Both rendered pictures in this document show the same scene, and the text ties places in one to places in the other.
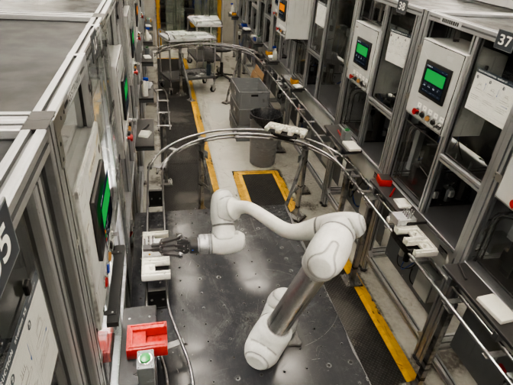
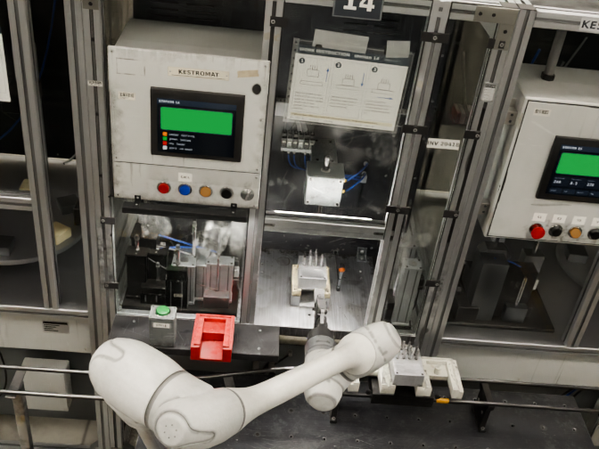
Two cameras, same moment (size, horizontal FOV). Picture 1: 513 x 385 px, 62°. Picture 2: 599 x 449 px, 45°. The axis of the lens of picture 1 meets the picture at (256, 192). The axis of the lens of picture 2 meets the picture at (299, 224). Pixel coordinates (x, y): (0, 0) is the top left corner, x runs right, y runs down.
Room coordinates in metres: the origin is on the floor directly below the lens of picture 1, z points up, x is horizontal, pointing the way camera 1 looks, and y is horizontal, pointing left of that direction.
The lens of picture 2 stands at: (1.64, -1.24, 2.55)
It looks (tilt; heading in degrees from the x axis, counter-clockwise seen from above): 34 degrees down; 100
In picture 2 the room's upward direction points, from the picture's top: 7 degrees clockwise
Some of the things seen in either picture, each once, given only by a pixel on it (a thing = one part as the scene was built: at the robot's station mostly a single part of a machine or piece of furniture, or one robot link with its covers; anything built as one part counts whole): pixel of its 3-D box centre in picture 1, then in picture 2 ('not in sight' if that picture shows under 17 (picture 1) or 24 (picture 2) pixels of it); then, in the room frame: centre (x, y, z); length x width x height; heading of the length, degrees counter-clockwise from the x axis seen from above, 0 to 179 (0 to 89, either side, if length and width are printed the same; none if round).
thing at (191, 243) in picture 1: (187, 245); (320, 333); (1.48, 0.28, 1.15); 0.09 x 0.07 x 0.08; 104
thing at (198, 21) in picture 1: (204, 42); not in sight; (8.36, 1.20, 0.48); 0.84 x 0.58 x 0.97; 22
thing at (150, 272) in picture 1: (156, 257); (401, 380); (1.74, 0.51, 0.84); 0.36 x 0.14 x 0.10; 14
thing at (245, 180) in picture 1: (264, 192); not in sight; (3.85, -0.09, 0.01); 1.00 x 0.55 x 0.01; 14
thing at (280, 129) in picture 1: (285, 132); not in sight; (3.55, -0.22, 0.84); 0.37 x 0.14 x 0.10; 72
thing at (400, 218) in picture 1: (403, 215); not in sight; (2.21, -0.92, 0.92); 0.13 x 0.10 x 0.09; 104
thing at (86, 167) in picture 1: (56, 224); (192, 115); (0.98, 0.57, 1.60); 0.42 x 0.29 x 0.46; 14
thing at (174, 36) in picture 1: (188, 60); not in sight; (7.02, 1.29, 0.48); 0.88 x 0.56 x 0.96; 122
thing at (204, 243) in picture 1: (204, 244); (321, 352); (1.49, 0.21, 1.15); 0.09 x 0.06 x 0.09; 14
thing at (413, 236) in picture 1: (409, 238); not in sight; (2.10, -0.95, 0.84); 0.37 x 0.14 x 0.10; 14
